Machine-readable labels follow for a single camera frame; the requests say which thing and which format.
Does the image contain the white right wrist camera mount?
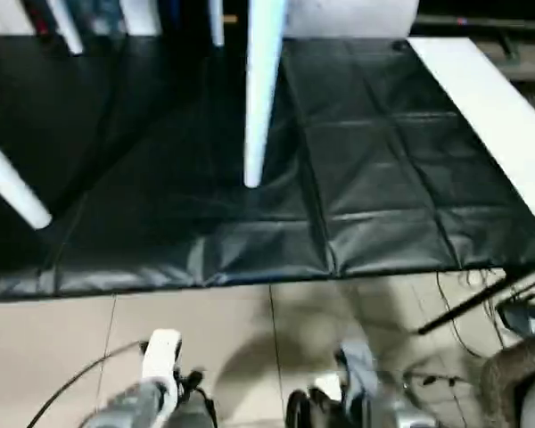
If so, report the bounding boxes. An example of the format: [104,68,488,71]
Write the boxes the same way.
[335,337,381,403]

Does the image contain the brown wicker basket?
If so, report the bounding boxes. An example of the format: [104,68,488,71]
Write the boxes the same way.
[479,335,535,428]

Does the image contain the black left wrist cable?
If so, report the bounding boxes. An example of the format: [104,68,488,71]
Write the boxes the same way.
[25,340,152,428]

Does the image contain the grey cushion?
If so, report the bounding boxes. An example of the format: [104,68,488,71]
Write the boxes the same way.
[284,0,421,40]

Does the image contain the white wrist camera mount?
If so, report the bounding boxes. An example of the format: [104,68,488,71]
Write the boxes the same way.
[335,337,381,403]
[139,327,185,403]

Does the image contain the black power adapter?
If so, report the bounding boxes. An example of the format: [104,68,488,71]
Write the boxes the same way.
[496,301,535,336]

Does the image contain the black box with gold label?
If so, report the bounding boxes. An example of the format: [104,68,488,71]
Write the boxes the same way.
[159,0,251,46]

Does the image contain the black stand leg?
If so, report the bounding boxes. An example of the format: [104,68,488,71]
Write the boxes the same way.
[416,277,508,336]

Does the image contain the black work mat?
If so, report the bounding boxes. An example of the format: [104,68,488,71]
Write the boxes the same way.
[0,34,535,305]

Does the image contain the dark right robot foot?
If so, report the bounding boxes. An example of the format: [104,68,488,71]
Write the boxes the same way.
[286,387,345,428]

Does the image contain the white flat board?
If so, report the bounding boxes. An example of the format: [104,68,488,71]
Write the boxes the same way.
[407,37,535,243]

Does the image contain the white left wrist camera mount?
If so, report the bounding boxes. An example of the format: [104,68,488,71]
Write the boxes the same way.
[139,327,185,403]

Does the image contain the white plastic table leg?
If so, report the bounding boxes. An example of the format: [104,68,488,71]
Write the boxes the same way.
[242,0,289,189]
[208,0,227,49]
[51,0,85,58]
[0,128,54,232]

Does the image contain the black bar with red mark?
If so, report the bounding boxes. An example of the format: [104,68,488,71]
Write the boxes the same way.
[416,14,535,29]

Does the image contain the white glass-door cabinet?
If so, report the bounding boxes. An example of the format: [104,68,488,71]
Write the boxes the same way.
[0,0,162,37]

